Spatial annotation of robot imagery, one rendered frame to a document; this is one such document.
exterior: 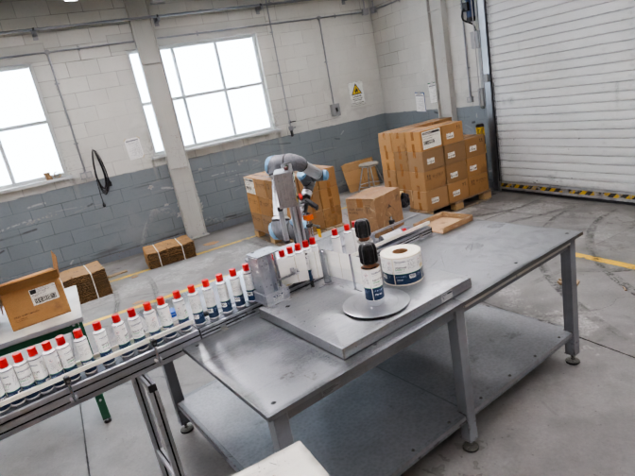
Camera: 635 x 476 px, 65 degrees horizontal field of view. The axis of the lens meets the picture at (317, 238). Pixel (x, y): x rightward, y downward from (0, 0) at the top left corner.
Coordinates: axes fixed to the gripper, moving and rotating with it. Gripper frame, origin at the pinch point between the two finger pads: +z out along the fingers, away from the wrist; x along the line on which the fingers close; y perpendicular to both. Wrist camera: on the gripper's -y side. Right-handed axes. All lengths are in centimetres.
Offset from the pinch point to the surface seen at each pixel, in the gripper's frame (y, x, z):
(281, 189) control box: -12, 83, 27
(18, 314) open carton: 148, 35, 111
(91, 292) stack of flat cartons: 289, -199, 27
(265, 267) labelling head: -17, 84, 73
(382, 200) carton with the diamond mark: -55, 16, -15
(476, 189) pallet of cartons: -128, -285, -234
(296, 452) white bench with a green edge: -64, 133, 151
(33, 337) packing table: 131, 34, 122
